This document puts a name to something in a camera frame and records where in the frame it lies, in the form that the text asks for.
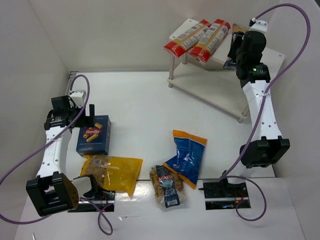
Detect right red spaghetti pack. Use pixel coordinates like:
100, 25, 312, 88
189, 19, 231, 65

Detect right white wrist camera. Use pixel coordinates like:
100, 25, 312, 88
248, 17, 268, 34

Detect white two-tier shelf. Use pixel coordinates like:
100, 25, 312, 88
167, 18, 285, 123

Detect yellow pasta bag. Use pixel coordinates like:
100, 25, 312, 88
80, 154, 143, 197

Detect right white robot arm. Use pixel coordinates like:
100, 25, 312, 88
224, 30, 290, 185

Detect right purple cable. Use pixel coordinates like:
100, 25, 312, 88
219, 2, 311, 222

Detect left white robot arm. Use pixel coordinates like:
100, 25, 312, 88
26, 90, 98, 217

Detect clear Agnesi pasta bag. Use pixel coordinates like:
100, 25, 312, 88
149, 165, 186, 210

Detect blue Barilla pasta box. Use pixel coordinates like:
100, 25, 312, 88
76, 115, 111, 156

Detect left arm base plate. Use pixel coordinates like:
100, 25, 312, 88
68, 190, 116, 213

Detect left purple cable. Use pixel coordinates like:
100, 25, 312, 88
0, 73, 114, 236

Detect brown blue spaghetti pack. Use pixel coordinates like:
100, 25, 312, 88
222, 23, 249, 71

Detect purple cable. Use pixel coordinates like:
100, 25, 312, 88
219, 2, 311, 222
0, 73, 114, 236

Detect left red spaghetti pack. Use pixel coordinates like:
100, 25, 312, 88
163, 19, 212, 58

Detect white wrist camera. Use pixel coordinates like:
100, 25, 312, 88
248, 17, 268, 34
69, 90, 87, 108

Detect blue orange pasta bag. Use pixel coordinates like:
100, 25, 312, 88
163, 129, 208, 189

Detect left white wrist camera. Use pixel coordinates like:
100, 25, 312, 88
69, 90, 87, 108

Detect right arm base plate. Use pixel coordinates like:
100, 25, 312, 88
198, 179, 251, 210

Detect red spaghetti pack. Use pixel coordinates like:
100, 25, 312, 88
163, 19, 212, 58
189, 19, 231, 65

